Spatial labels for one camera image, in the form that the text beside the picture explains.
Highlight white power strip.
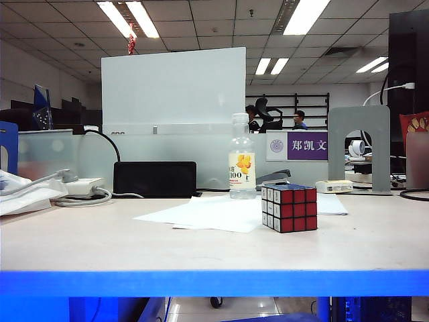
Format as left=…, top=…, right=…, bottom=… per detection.
left=62, top=176, right=107, bottom=196

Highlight clear plastic bottle yellow label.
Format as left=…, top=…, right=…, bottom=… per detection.
left=228, top=113, right=257, bottom=200

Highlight large white paper sheet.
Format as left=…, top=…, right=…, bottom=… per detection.
left=133, top=195, right=265, bottom=234

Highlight thick black cable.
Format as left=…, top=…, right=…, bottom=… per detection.
left=82, top=129, right=123, bottom=164

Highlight grey and black stapler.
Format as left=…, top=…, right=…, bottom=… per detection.
left=256, top=168, right=292, bottom=186

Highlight small white flat box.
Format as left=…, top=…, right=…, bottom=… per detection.
left=315, top=179, right=354, bottom=195

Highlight Rubik's cube black frame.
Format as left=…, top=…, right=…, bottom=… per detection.
left=261, top=183, right=318, bottom=233

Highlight black office chair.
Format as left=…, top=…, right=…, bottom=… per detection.
left=253, top=97, right=284, bottom=133

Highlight purple and white name sign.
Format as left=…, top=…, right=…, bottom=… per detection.
left=265, top=129, right=329, bottom=162

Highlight person with glasses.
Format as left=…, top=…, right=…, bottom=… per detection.
left=292, top=109, right=309, bottom=131

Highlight white USB cable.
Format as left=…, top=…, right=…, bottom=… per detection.
left=363, top=82, right=417, bottom=107

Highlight black cable on table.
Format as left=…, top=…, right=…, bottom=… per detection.
left=399, top=188, right=429, bottom=203

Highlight black monitor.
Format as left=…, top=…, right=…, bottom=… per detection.
left=387, top=9, right=429, bottom=159

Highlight blue triangular trophy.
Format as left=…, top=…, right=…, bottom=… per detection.
left=32, top=84, right=55, bottom=131

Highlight frosted glass desk divider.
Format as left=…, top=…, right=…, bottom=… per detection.
left=17, top=128, right=330, bottom=189

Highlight person with dark hair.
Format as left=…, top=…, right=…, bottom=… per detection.
left=245, top=104, right=263, bottom=133

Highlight red snack bag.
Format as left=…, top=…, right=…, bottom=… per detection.
left=399, top=111, right=429, bottom=144

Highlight grey plug with cable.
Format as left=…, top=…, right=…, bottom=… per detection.
left=0, top=168, right=80, bottom=197

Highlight looped grey cable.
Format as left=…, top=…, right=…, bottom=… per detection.
left=50, top=186, right=145, bottom=207

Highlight red hanging ornament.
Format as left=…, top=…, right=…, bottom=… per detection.
left=127, top=23, right=138, bottom=56

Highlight blue metal bookend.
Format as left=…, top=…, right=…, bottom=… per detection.
left=0, top=121, right=19, bottom=176

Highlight single ceiling light panel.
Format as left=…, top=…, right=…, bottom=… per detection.
left=282, top=0, right=332, bottom=36

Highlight double ceiling light panel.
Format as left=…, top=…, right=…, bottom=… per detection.
left=255, top=57, right=290, bottom=76
left=97, top=1, right=160, bottom=39
left=355, top=56, right=390, bottom=74

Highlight white board panel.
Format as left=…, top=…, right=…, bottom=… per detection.
left=101, top=46, right=247, bottom=136

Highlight grey metal bookend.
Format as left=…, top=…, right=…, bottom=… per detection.
left=327, top=105, right=393, bottom=195

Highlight white plastic bag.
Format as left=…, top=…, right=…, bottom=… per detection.
left=0, top=169, right=69, bottom=217

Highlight black rectangular box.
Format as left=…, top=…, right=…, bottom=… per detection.
left=113, top=161, right=198, bottom=199

